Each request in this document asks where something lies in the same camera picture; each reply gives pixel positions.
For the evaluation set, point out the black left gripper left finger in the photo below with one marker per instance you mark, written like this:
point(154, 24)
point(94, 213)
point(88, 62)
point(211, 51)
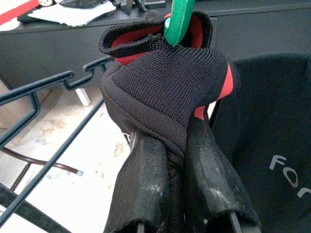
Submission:
point(143, 189)

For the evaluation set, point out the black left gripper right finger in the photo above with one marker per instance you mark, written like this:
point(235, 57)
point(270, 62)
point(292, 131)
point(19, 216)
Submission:
point(209, 182)

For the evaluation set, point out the dark shirt with red collar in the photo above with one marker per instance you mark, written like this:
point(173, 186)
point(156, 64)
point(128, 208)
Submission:
point(165, 80)

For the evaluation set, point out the green plastic hanger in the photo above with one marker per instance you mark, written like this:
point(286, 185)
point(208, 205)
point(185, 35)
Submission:
point(178, 19)

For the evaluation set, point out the dark thin hanger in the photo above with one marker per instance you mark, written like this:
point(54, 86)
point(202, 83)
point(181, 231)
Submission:
point(36, 87)

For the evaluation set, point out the black T-shirt with logo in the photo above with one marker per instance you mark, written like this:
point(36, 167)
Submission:
point(267, 121)

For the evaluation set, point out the black TV cabinet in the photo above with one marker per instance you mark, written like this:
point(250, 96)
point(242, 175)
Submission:
point(255, 31)

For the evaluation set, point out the white paper stack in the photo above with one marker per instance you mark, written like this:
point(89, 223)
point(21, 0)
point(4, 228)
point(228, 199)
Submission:
point(73, 15)

